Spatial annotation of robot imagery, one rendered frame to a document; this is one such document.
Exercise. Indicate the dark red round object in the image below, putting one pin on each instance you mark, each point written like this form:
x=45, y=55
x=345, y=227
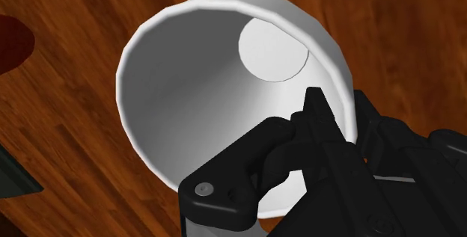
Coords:
x=12, y=45

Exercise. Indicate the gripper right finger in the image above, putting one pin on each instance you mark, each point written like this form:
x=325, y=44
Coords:
x=430, y=178

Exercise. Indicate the dark green flat object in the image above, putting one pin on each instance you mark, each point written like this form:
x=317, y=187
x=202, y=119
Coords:
x=14, y=179

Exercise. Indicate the white cup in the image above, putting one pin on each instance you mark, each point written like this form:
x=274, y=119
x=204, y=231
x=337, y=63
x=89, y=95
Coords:
x=197, y=101

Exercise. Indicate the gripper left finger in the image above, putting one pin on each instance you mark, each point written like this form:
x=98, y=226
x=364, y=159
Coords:
x=233, y=163

